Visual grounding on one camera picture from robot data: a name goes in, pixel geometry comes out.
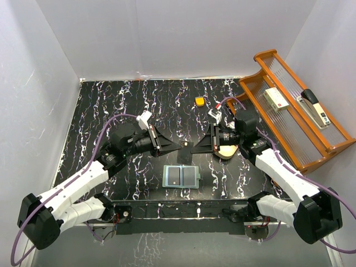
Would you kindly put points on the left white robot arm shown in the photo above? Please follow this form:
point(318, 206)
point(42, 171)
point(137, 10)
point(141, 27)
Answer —
point(44, 217)

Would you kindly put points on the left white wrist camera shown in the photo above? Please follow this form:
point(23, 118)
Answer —
point(143, 120)

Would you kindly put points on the wooden tray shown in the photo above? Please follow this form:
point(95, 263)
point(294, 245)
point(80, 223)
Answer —
point(227, 152)

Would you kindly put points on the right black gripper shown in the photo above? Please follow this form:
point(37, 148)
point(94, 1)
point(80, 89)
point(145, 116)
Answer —
point(207, 144)

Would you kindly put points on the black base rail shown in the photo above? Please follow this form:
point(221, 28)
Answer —
point(182, 216)

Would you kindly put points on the yellow small block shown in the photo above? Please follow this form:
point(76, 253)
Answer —
point(199, 101)

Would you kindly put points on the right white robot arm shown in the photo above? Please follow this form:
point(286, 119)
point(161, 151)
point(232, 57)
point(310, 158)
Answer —
point(312, 211)

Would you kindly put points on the wooden tiered shelf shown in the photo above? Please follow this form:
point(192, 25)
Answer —
point(307, 145)

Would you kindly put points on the black beige stapler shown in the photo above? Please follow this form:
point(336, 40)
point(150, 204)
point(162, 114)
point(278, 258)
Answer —
point(311, 105)

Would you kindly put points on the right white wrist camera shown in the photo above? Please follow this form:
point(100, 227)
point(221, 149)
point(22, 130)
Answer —
point(215, 114)

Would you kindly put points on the white staple box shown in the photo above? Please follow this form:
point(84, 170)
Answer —
point(275, 99)

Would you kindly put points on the green card holder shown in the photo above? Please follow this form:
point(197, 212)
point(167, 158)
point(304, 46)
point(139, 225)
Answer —
point(181, 186)

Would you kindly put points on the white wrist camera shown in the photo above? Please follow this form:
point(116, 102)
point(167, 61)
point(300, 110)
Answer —
point(143, 120)
point(215, 114)

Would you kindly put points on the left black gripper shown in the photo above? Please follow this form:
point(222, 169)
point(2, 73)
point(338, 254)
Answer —
point(163, 144)

